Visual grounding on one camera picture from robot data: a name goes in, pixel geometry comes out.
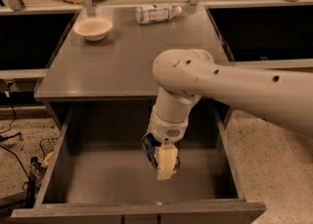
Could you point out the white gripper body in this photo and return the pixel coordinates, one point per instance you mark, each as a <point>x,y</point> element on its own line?
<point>165,128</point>

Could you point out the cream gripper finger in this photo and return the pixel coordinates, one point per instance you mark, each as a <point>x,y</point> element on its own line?
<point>166,156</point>

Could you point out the blue pepsi can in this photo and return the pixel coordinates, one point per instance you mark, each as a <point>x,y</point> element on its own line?
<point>150,144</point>

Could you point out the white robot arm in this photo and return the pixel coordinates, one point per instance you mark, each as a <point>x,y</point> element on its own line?
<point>284,98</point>

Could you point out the open grey top drawer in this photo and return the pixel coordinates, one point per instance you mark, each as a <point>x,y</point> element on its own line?
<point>99,174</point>

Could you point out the grey cabinet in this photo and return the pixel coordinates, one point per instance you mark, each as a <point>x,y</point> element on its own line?
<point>120,66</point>

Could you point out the clear plastic water bottle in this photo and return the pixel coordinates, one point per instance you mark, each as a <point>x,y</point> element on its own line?
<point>156,13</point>

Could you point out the white bowl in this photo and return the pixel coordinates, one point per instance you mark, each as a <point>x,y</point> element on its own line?
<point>93,29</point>

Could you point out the black wire basket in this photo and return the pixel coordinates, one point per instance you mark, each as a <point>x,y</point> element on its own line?
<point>47,145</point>

